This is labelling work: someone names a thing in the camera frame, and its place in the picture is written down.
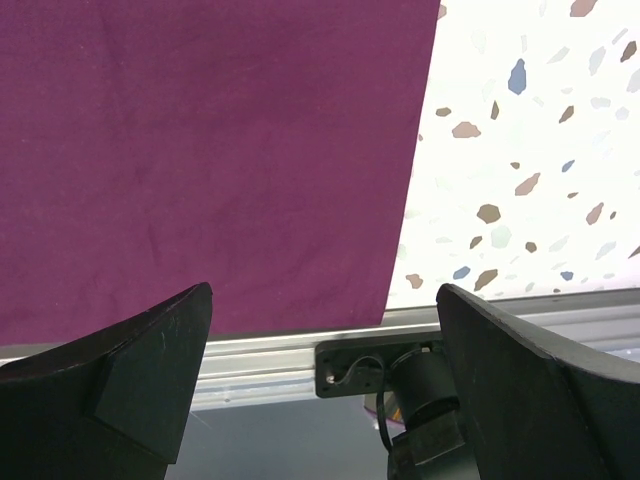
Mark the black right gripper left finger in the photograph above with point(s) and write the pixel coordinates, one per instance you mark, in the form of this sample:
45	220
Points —
111	405

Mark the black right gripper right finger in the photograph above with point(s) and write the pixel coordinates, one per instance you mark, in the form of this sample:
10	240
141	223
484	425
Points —
538	405

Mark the purple cloth wrap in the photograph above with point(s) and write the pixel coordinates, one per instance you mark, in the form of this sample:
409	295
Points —
263	147

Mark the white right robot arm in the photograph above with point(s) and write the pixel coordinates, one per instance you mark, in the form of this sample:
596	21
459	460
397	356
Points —
423	439

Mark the aluminium front rail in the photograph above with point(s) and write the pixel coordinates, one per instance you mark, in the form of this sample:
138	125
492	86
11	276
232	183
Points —
251	370

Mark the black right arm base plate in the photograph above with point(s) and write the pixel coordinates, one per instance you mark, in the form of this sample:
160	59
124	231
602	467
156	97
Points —
411	365

